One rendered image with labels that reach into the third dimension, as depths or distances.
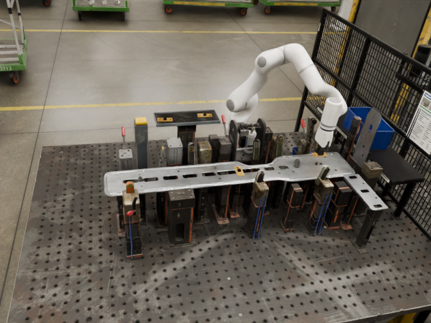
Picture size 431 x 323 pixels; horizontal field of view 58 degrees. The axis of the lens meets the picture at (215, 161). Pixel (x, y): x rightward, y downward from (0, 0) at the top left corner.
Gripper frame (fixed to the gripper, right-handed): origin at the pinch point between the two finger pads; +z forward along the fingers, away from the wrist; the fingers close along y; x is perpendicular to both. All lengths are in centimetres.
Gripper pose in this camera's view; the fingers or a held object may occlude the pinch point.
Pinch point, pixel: (320, 150)
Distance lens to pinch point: 226.0
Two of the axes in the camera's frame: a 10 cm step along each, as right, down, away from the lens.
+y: 2.5, 5.8, -7.7
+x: 9.6, -0.8, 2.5
